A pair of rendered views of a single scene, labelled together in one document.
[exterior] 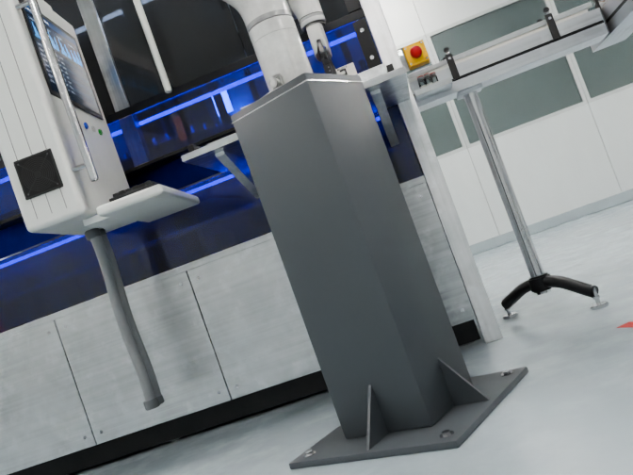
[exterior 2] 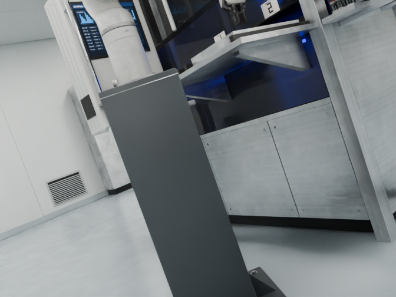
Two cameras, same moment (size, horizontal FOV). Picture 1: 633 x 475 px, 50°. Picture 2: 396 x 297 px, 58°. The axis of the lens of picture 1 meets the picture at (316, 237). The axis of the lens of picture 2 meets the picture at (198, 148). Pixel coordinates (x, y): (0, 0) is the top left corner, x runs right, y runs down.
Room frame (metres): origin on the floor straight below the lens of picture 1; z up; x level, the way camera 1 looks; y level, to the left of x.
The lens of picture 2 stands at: (0.94, -1.05, 0.67)
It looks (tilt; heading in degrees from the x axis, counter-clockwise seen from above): 4 degrees down; 47
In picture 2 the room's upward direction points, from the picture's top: 19 degrees counter-clockwise
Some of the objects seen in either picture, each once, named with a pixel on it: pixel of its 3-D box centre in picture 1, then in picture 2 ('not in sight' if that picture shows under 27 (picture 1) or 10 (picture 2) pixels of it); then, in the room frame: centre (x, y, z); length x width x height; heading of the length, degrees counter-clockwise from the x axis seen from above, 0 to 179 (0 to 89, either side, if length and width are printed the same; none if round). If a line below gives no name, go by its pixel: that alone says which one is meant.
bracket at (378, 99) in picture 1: (385, 120); (274, 61); (2.11, -0.33, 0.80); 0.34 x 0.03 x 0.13; 171
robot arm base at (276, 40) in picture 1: (283, 60); (128, 59); (1.68, -0.07, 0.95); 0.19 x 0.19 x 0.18
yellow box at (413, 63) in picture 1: (415, 56); not in sight; (2.28, -0.53, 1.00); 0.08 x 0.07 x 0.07; 171
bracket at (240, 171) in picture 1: (241, 176); (200, 96); (2.19, 0.16, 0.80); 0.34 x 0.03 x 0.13; 171
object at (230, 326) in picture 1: (223, 298); (258, 138); (2.91, 0.47, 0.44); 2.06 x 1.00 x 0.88; 81
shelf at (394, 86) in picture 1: (304, 127); (228, 63); (2.16, -0.09, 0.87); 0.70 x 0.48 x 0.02; 81
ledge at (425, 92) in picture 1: (432, 90); (348, 12); (2.32, -0.55, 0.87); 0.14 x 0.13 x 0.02; 171
